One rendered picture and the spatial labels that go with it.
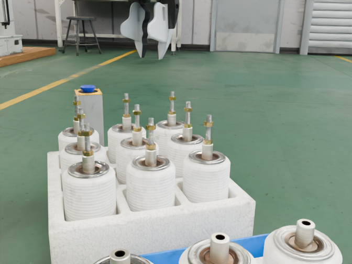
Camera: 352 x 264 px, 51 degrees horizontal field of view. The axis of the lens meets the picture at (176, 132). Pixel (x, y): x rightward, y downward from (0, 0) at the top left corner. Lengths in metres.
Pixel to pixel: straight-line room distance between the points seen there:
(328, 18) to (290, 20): 0.51
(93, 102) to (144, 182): 0.42
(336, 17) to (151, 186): 5.25
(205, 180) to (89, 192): 0.22
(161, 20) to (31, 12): 5.75
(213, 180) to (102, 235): 0.23
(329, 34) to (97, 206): 5.29
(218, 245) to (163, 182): 0.28
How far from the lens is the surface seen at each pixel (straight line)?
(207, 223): 0.74
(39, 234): 1.01
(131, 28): 0.67
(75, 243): 0.69
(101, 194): 0.68
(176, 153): 0.83
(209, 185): 0.74
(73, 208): 0.70
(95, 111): 1.06
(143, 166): 0.71
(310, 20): 5.67
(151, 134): 0.70
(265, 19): 5.68
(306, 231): 0.51
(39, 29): 6.32
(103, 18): 5.93
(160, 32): 0.64
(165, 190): 0.71
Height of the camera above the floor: 0.53
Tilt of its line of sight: 18 degrees down
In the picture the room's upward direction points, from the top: 1 degrees clockwise
